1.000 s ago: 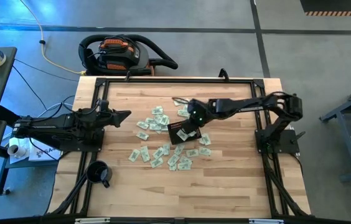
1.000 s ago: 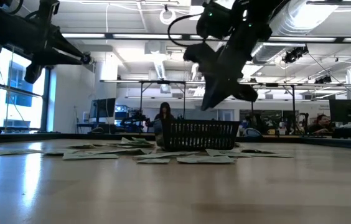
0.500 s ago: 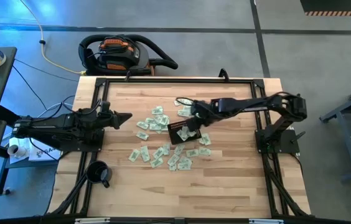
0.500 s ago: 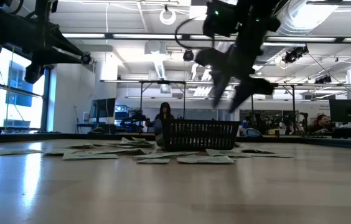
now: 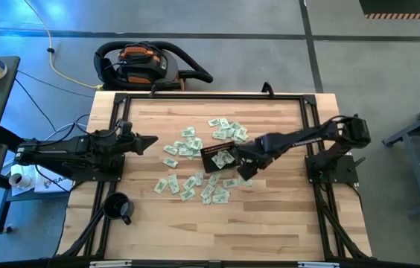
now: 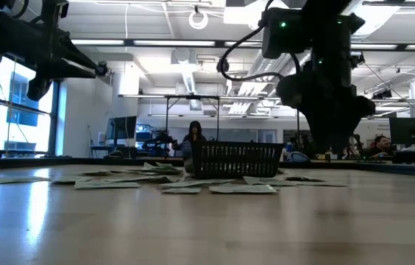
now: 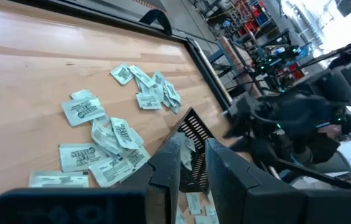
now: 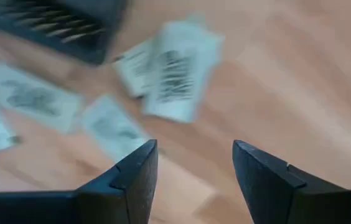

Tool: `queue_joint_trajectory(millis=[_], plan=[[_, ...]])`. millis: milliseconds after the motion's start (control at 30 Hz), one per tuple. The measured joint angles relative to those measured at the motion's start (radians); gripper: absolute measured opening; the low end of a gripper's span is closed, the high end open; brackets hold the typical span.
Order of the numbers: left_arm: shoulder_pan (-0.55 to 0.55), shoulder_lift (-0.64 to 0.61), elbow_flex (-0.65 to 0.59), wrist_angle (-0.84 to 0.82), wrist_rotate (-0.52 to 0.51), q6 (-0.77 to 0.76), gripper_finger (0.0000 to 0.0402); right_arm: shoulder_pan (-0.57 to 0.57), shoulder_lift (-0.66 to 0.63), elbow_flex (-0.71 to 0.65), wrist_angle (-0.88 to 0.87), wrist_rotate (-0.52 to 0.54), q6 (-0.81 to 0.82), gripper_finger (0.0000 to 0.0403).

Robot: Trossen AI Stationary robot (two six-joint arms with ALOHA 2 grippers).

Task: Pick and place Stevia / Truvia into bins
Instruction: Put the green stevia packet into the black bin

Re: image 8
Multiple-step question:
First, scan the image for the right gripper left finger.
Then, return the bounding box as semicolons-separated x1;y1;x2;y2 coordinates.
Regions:
0;139;159;224

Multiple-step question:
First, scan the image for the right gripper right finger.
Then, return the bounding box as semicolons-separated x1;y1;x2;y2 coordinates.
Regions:
232;139;351;224

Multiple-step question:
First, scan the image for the black plastic slotted basket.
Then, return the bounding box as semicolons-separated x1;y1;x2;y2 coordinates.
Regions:
0;0;129;65

